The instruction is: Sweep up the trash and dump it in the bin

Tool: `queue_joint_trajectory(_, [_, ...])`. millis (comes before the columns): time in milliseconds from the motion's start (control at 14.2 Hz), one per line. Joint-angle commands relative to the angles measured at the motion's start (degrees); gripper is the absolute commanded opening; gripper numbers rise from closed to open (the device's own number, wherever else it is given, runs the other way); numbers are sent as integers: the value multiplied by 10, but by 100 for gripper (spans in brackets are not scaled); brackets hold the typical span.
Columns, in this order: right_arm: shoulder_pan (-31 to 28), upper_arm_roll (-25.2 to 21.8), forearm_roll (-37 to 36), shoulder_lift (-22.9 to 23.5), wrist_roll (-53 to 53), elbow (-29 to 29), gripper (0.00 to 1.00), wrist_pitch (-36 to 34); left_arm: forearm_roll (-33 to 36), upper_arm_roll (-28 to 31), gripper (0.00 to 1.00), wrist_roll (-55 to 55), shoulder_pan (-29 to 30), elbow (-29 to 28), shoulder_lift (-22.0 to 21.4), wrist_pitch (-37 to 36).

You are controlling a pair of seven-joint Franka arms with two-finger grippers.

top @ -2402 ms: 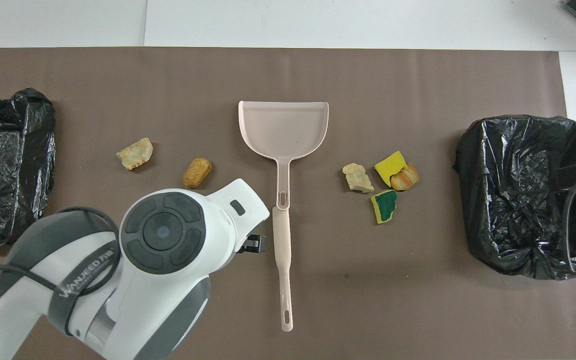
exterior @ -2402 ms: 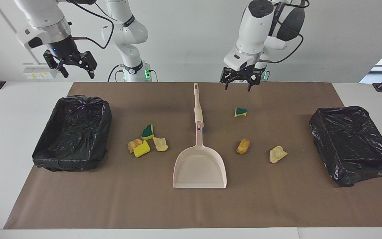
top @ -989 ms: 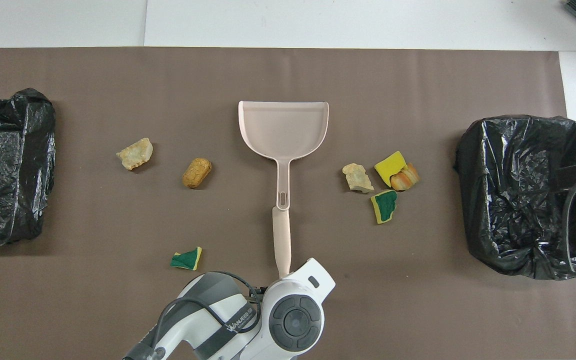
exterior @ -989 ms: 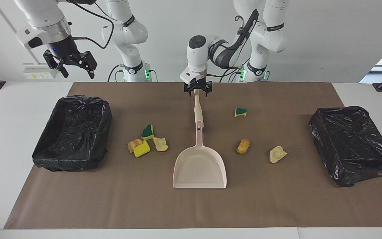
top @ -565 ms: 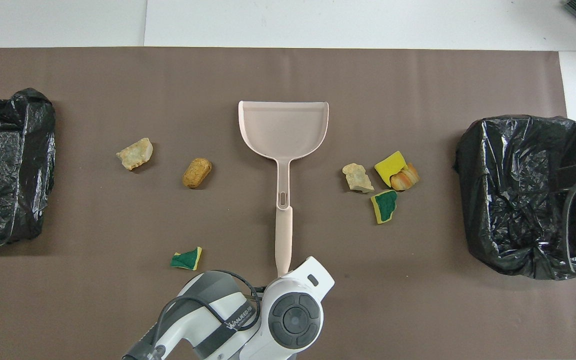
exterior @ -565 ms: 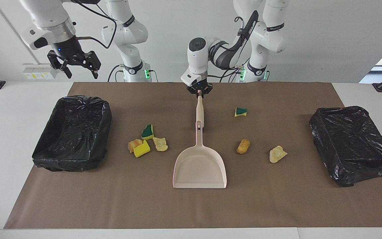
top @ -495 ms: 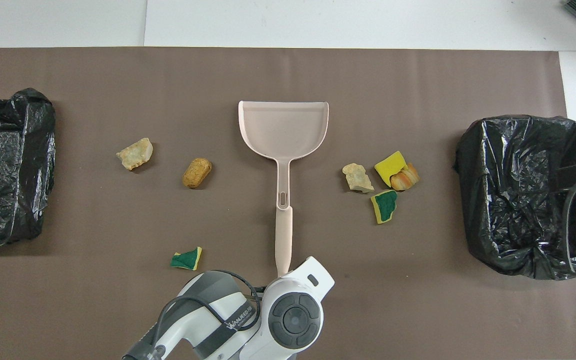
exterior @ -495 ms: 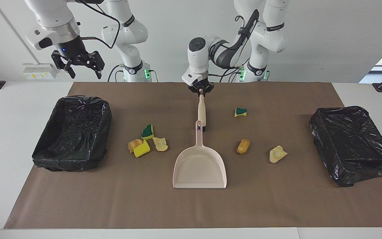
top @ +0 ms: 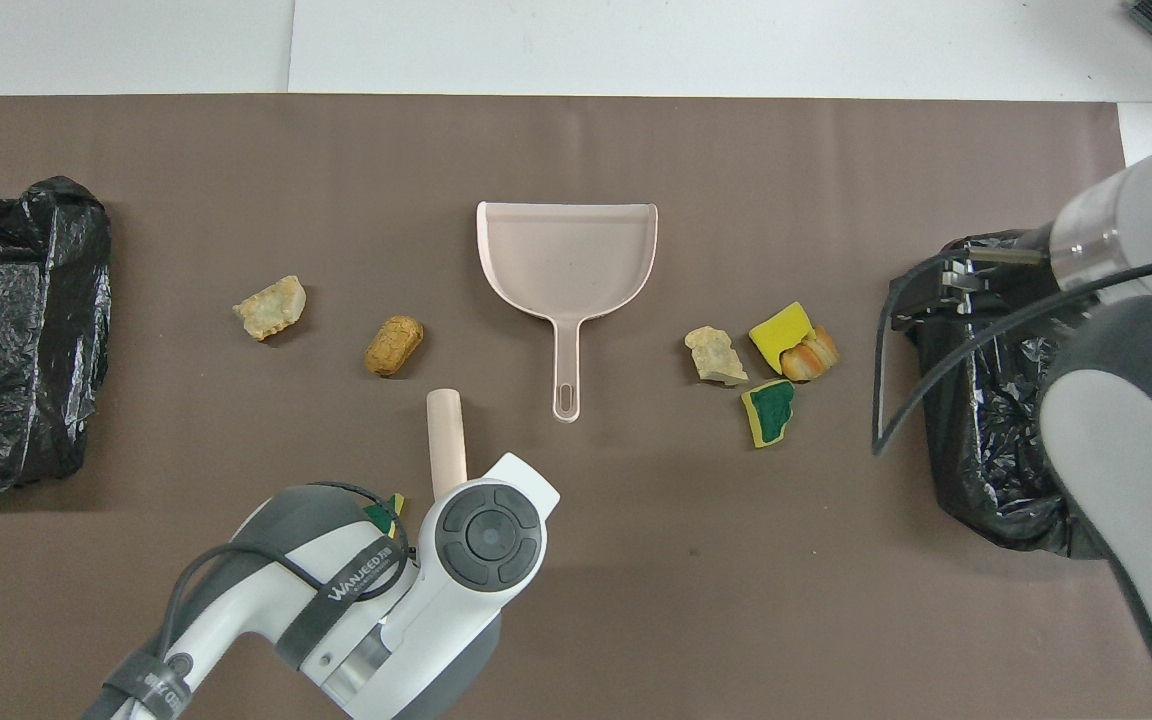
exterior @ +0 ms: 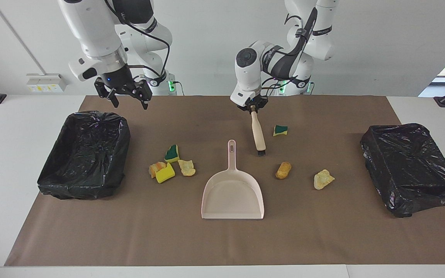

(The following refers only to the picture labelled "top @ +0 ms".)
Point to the thick green yellow sponge scrap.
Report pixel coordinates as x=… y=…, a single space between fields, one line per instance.
x=768 y=408

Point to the orange crusty bread piece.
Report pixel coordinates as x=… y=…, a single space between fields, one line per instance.
x=811 y=357

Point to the brown paper table mat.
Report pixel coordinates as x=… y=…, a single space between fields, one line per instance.
x=236 y=200

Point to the pale bread chunk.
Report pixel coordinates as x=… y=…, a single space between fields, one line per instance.
x=271 y=308

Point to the thin green yellow sponge scrap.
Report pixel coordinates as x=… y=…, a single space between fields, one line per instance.
x=381 y=516

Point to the yellow sponge block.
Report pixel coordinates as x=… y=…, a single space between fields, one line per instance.
x=778 y=333

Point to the pink plastic dustpan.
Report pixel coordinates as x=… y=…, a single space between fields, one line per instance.
x=566 y=260

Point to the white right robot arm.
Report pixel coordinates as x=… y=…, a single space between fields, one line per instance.
x=1136 y=450

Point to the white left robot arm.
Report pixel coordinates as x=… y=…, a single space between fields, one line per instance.
x=416 y=620

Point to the brown bread roll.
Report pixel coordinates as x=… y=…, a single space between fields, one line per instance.
x=393 y=346

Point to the black bag lined bin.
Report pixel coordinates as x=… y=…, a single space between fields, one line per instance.
x=26 y=300
x=986 y=450

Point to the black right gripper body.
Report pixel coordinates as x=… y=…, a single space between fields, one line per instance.
x=996 y=280

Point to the pale yellow foam piece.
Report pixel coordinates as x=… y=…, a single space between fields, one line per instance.
x=714 y=355

